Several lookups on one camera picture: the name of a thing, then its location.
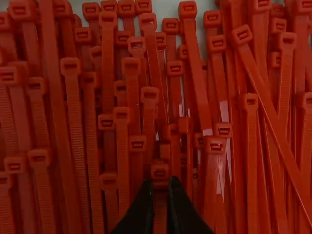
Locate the row of orange cable ties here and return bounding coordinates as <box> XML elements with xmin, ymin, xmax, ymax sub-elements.
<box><xmin>0</xmin><ymin>0</ymin><xmax>312</xmax><ymax>234</ymax></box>

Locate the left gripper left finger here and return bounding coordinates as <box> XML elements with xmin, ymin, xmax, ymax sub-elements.
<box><xmin>109</xmin><ymin>179</ymin><xmax>155</xmax><ymax>234</ymax></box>

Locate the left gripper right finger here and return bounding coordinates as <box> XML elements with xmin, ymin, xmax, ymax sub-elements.
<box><xmin>167</xmin><ymin>176</ymin><xmax>215</xmax><ymax>234</ymax></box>

